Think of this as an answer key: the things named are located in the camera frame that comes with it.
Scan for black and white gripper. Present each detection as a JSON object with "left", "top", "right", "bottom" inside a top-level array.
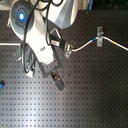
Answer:
[{"left": 25, "top": 29, "right": 77, "bottom": 92}]

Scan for white cable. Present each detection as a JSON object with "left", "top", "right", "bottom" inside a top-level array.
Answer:
[{"left": 0, "top": 35, "right": 128, "bottom": 53}]

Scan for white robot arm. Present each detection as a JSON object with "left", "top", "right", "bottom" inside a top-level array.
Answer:
[{"left": 9, "top": 0, "right": 78, "bottom": 91}]

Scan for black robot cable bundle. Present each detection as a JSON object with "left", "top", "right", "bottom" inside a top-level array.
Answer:
[{"left": 17, "top": 41, "right": 38, "bottom": 78}]

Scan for grey metal cable clip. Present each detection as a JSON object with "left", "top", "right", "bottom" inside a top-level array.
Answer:
[{"left": 97, "top": 27, "right": 104, "bottom": 47}]

